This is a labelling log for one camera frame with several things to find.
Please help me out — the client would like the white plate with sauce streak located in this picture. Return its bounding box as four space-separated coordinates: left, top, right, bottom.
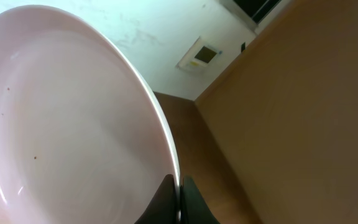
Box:
0 5 180 223

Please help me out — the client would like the wooden side partition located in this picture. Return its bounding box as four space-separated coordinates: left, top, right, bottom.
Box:
198 0 358 223

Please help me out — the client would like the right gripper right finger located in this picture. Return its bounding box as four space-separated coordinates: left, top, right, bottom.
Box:
180 176 220 224

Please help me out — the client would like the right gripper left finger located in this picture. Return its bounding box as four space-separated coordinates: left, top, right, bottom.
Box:
135 174 177 224

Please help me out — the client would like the white wall control panel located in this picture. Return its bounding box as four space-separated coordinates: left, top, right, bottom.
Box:
176 37 222 73

